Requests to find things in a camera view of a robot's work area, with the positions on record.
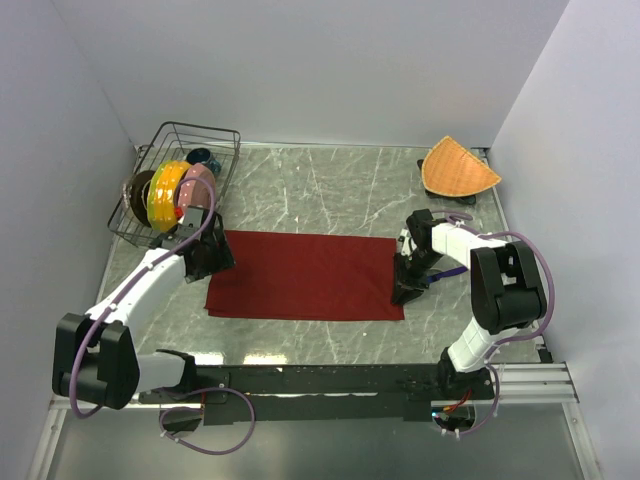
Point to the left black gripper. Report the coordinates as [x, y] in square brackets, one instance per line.
[222, 257]

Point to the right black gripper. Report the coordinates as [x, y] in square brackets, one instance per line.
[413, 286]

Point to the blue handled knife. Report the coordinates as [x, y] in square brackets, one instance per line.
[436, 276]

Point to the dark red cloth napkin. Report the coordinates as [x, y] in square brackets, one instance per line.
[287, 276]

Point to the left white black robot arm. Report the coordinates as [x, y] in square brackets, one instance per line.
[95, 358]

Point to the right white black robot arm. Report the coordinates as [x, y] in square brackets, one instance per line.
[512, 291]

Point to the yellow green plate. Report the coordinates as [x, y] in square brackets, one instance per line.
[160, 202]

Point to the pink dotted plate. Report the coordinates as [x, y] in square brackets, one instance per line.
[198, 189]

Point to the dark brown plate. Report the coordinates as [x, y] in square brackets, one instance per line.
[134, 196]

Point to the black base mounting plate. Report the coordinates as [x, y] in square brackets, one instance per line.
[235, 409]

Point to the dark teal mug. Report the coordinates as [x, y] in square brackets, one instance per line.
[205, 157]

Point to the orange woven fan basket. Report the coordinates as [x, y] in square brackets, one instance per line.
[451, 170]

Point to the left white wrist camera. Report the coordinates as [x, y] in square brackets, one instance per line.
[191, 222]

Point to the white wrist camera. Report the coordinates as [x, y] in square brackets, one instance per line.
[191, 222]
[405, 243]

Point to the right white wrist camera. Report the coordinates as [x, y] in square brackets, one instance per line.
[405, 243]

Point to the black wire dish rack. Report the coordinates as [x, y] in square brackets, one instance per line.
[173, 141]

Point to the aluminium extrusion rail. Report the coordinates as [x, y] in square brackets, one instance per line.
[515, 383]

